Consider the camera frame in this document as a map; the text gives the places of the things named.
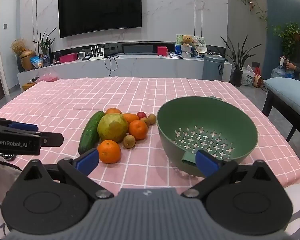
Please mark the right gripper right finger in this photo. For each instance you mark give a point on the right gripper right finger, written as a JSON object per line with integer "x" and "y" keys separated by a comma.
{"x": 215, "y": 172}

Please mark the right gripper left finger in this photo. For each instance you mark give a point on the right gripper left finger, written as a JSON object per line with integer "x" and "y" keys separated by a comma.
{"x": 75, "y": 172}

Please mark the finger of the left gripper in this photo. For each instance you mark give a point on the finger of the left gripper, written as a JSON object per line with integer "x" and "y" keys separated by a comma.
{"x": 49, "y": 139}
{"x": 18, "y": 125}

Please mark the green cucumber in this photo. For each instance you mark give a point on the green cucumber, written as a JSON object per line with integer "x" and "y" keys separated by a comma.
{"x": 89, "y": 137}

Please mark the orange tangerine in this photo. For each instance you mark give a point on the orange tangerine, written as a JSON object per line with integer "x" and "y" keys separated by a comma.
{"x": 138, "y": 129}
{"x": 113, "y": 111}
{"x": 109, "y": 152}
{"x": 130, "y": 117}

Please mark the yellow-green pear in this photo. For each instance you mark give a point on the yellow-green pear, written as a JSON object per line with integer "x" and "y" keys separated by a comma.
{"x": 112, "y": 127}

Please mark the pink checkered tablecloth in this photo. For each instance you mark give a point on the pink checkered tablecloth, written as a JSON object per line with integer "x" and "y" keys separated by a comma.
{"x": 65, "y": 106}

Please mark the green colander bowl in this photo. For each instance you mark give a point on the green colander bowl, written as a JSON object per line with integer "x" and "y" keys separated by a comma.
{"x": 195, "y": 123}

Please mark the brown longan front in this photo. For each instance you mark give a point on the brown longan front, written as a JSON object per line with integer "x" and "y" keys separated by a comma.
{"x": 129, "y": 141}

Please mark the brown longan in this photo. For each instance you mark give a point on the brown longan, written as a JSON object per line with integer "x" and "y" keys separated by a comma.
{"x": 129, "y": 141}
{"x": 152, "y": 119}
{"x": 146, "y": 121}

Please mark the brown gourd vase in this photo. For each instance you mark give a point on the brown gourd vase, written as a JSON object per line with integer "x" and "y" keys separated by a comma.
{"x": 25, "y": 59}

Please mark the brown longan right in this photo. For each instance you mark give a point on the brown longan right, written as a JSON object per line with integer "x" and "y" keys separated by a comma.
{"x": 152, "y": 119}

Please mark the brown longan middle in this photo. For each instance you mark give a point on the brown longan middle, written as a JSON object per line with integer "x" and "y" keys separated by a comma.
{"x": 146, "y": 121}

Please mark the small red fruit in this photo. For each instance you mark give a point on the small red fruit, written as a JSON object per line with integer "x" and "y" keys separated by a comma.
{"x": 141, "y": 115}

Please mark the white wifi router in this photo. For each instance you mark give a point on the white wifi router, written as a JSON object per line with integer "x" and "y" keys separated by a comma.
{"x": 97, "y": 53}

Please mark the white plastic bag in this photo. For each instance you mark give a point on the white plastic bag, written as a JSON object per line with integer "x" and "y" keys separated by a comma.
{"x": 247, "y": 76}

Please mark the black wooden chair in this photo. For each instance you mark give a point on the black wooden chair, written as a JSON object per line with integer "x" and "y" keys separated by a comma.
{"x": 285, "y": 118}

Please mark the grey pedal trash bin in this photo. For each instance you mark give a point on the grey pedal trash bin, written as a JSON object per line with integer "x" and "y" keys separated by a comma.
{"x": 213, "y": 67}

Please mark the potted long-leaf plant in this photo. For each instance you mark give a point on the potted long-leaf plant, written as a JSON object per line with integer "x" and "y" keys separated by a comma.
{"x": 238, "y": 56}

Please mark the light blue seat cushion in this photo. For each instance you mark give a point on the light blue seat cushion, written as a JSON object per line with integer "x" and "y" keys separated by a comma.
{"x": 288, "y": 90}

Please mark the blue water jug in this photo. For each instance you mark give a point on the blue water jug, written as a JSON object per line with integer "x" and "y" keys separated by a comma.
{"x": 282, "y": 72}

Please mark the white TV console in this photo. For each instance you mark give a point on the white TV console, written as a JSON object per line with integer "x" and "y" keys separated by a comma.
{"x": 122, "y": 66}

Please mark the red box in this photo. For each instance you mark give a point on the red box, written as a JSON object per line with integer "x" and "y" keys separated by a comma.
{"x": 162, "y": 51}

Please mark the teddy bear toy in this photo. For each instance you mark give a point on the teddy bear toy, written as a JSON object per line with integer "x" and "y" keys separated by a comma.
{"x": 187, "y": 40}

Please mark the black wall television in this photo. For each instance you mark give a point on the black wall television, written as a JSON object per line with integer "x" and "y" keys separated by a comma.
{"x": 84, "y": 16}

